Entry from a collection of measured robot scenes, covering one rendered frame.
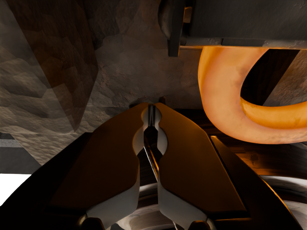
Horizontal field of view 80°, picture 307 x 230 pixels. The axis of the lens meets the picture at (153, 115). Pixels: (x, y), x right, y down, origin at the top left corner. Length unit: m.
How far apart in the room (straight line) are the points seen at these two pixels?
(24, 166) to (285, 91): 8.99
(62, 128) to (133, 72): 0.12
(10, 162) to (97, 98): 9.24
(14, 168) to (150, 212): 8.96
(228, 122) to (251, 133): 0.03
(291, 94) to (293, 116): 0.08
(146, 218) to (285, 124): 0.25
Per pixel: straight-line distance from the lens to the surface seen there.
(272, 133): 0.23
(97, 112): 0.39
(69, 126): 0.17
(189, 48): 0.21
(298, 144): 0.38
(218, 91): 0.16
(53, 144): 0.55
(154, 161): 0.24
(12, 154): 9.68
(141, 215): 0.37
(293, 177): 0.30
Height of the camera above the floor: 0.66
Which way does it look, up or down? 49 degrees up
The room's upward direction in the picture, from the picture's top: 178 degrees counter-clockwise
